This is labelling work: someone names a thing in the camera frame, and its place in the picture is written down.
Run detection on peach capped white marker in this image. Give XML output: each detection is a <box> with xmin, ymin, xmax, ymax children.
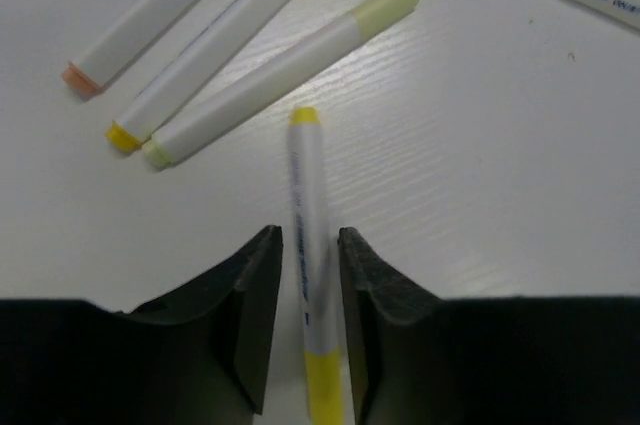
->
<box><xmin>61</xmin><ymin>0</ymin><xmax>199</xmax><ymax>97</ymax></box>

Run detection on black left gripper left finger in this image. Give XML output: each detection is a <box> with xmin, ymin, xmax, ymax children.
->
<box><xmin>1</xmin><ymin>225</ymin><xmax>283</xmax><ymax>424</ymax></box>

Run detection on yellow capped marker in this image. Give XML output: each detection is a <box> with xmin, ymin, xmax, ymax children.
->
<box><xmin>288</xmin><ymin>107</ymin><xmax>344</xmax><ymax>424</ymax></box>
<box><xmin>105</xmin><ymin>0</ymin><xmax>290</xmax><ymax>154</ymax></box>

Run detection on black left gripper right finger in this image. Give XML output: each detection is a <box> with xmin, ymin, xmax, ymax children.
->
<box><xmin>338</xmin><ymin>227</ymin><xmax>639</xmax><ymax>424</ymax></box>

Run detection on yellow capped marker crossing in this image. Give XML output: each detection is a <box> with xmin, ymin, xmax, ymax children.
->
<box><xmin>142</xmin><ymin>0</ymin><xmax>420</xmax><ymax>170</ymax></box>

